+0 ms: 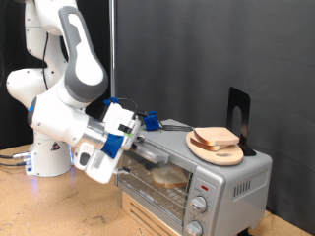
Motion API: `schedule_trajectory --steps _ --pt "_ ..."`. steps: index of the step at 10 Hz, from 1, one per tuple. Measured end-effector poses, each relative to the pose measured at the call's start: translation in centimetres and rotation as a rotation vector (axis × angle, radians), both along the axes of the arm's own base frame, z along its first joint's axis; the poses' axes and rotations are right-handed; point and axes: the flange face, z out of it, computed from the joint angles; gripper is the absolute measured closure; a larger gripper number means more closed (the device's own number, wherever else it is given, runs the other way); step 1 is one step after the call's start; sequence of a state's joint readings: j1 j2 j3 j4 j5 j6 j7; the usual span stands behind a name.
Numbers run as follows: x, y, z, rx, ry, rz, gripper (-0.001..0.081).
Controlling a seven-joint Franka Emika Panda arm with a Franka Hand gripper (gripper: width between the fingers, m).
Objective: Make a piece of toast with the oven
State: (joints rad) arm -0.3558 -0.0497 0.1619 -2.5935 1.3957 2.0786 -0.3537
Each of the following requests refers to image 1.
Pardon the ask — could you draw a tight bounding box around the metal spatula with blue block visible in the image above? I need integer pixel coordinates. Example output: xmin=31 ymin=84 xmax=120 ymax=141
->
xmin=136 ymin=109 xmax=195 ymax=133

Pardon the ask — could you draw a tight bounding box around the round wooden cutting board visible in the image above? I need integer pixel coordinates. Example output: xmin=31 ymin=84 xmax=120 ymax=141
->
xmin=185 ymin=130 xmax=245 ymax=166

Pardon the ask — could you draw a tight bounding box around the metal oven wire rack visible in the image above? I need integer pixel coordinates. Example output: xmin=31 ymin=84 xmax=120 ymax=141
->
xmin=121 ymin=160 xmax=191 ymax=214

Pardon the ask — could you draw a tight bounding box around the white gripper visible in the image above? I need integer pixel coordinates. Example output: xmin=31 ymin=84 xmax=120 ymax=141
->
xmin=72 ymin=135 xmax=146 ymax=185

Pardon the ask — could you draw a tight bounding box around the vertical metal pole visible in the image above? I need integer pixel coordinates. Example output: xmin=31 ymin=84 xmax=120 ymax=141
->
xmin=108 ymin=0 xmax=117 ymax=99

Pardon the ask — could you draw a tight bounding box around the silver oven knob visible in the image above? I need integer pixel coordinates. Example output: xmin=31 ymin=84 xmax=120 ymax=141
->
xmin=185 ymin=220 xmax=205 ymax=236
xmin=190 ymin=196 xmax=209 ymax=214

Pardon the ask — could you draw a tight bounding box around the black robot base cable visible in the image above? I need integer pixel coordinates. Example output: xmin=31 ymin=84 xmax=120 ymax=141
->
xmin=0 ymin=150 xmax=32 ymax=160
xmin=0 ymin=160 xmax=29 ymax=168

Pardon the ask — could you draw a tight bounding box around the dark grey backdrop curtain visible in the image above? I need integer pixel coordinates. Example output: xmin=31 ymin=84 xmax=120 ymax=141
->
xmin=114 ymin=0 xmax=315 ymax=235

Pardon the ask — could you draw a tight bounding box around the glass oven door with handle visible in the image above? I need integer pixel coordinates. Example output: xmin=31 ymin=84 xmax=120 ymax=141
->
xmin=116 ymin=133 xmax=195 ymax=227

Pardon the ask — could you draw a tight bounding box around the silver toaster oven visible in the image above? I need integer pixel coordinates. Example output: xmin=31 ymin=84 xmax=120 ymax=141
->
xmin=114 ymin=118 xmax=274 ymax=236

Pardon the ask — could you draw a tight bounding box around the black backdrop curtain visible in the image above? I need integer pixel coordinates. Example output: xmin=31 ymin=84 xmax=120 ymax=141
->
xmin=0 ymin=0 xmax=112 ymax=150

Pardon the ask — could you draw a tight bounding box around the wooden riser under oven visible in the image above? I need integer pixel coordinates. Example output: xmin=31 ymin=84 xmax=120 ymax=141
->
xmin=121 ymin=191 xmax=175 ymax=236

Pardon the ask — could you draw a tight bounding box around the white wrist camera blue mount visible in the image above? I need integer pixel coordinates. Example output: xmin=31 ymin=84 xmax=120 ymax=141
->
xmin=100 ymin=96 xmax=142 ymax=160

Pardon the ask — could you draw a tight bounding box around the black metal bookend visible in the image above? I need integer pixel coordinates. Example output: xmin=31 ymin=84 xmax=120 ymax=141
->
xmin=226 ymin=87 xmax=258 ymax=157

